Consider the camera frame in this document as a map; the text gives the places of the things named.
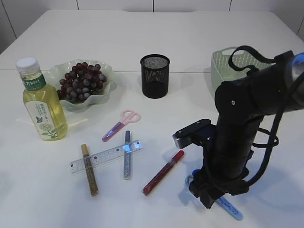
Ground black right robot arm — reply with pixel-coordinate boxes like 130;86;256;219
189;52;304;208

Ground purple grape bunch with leaf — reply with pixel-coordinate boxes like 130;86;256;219
57;62;108;104

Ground green wavy glass plate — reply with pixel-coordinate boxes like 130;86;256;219
44;59;116;110

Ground yellow tea drink bottle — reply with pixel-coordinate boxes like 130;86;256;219
16;57;68;141

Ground silver glitter pen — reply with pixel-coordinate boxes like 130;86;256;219
123;131;132;180

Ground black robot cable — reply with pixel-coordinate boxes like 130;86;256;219
228;45;304;188

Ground red glitter pen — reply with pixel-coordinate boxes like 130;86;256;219
142;150;185;196

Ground green plastic woven basket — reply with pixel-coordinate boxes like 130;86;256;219
211;47;271;92

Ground blue capped scissors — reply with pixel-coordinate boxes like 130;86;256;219
185;169;243;221

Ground gold glitter pen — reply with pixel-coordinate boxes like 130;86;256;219
81;144;99;197

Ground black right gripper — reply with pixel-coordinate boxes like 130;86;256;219
189;117;253;209

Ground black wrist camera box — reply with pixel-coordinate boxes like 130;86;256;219
172;119;216;149

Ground clear plastic ruler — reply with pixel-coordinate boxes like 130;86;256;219
69;140;143;174

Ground pink small scissors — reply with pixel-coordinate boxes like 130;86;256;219
101;110;141;142

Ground black mesh pen holder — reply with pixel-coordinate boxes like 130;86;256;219
140;54;170;99

